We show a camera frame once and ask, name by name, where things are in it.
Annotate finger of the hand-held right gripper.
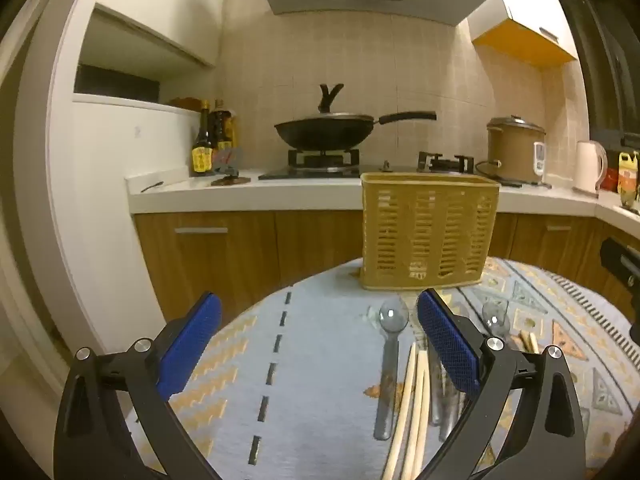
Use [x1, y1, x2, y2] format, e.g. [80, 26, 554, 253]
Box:
[600, 236, 640, 313]

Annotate black gas stove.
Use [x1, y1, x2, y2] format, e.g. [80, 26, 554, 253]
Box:
[257, 149, 523, 188]

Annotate white and yellow wall cabinet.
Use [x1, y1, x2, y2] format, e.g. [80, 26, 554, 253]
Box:
[470, 0, 581, 68]

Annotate brown rice cooker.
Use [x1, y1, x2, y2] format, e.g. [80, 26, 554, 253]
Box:
[487, 116, 547, 184]

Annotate black power cable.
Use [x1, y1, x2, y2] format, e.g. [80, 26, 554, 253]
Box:
[475, 159, 552, 190]

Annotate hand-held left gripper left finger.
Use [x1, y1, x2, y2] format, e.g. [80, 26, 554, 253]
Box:
[52, 290, 223, 480]

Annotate dark window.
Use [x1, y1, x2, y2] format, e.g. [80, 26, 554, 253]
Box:
[557, 0, 640, 148]

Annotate clear plastic spoon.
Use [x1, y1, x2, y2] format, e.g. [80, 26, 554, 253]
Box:
[481, 300, 511, 341]
[372, 297, 411, 442]

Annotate white electric kettle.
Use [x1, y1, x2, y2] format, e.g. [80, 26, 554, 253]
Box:
[572, 140, 608, 196]

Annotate yellow plastic utensil basket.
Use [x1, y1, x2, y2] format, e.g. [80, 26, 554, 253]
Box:
[360, 171, 501, 292]

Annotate patterned blue tablecloth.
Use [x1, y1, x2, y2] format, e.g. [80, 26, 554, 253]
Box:
[122, 255, 640, 480]

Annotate yellow oil bottle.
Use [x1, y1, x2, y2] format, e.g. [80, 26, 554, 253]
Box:
[617, 151, 640, 206]

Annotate dark soy sauce bottle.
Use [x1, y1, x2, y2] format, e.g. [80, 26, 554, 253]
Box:
[191, 101, 213, 177]

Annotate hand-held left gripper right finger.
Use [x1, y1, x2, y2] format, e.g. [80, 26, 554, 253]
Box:
[416, 287, 586, 480]

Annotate black wok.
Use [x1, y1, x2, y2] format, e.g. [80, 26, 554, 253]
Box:
[274, 111, 438, 153]

